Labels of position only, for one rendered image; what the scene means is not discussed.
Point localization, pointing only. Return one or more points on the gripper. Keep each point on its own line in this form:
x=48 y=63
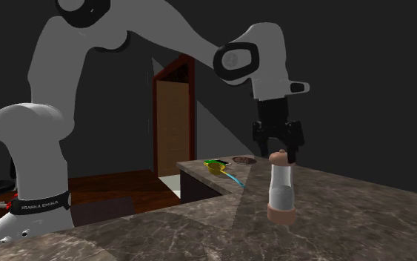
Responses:
x=273 y=115

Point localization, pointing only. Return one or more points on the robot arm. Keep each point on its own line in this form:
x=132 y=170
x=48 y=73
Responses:
x=45 y=144

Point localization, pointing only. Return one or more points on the brown round dish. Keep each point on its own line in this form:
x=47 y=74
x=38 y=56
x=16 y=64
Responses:
x=244 y=160

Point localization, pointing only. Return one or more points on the clear salt grinder, tan ends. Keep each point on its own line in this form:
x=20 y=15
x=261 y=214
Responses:
x=281 y=195

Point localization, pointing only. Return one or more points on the green and black flat object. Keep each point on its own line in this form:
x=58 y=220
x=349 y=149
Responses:
x=213 y=161

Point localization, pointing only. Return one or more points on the brown wooden door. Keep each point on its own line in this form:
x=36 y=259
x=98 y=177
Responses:
x=172 y=126

